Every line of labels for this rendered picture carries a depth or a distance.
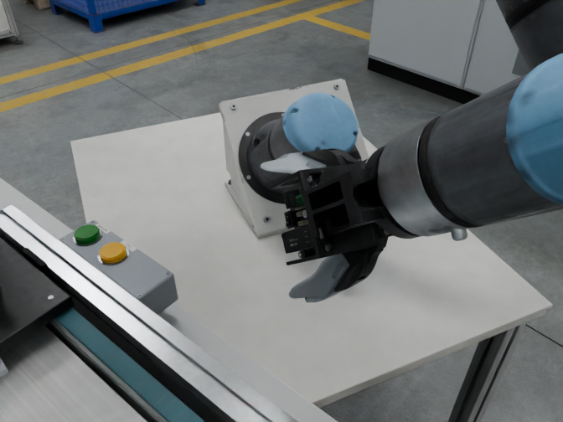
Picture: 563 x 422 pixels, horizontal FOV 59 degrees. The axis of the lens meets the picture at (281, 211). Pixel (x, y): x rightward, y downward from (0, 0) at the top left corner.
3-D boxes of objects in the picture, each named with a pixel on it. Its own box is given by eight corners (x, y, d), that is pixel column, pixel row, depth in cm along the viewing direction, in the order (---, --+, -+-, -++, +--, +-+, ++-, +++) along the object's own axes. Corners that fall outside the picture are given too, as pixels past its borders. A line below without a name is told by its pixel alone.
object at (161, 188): (315, 102, 151) (315, 94, 149) (547, 316, 86) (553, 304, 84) (73, 151, 129) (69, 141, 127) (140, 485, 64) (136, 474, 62)
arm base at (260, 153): (299, 110, 103) (316, 93, 94) (331, 177, 103) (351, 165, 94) (235, 137, 98) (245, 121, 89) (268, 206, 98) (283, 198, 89)
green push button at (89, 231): (92, 229, 85) (90, 220, 84) (106, 239, 83) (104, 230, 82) (71, 241, 83) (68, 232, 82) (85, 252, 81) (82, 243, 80)
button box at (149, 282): (101, 244, 90) (93, 217, 86) (179, 299, 80) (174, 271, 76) (66, 265, 86) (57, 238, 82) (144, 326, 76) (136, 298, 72)
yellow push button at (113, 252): (117, 247, 82) (115, 238, 81) (132, 257, 80) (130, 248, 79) (96, 259, 80) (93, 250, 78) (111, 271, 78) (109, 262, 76)
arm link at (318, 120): (313, 104, 94) (343, 74, 81) (343, 168, 93) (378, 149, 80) (257, 126, 90) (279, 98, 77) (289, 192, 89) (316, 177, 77)
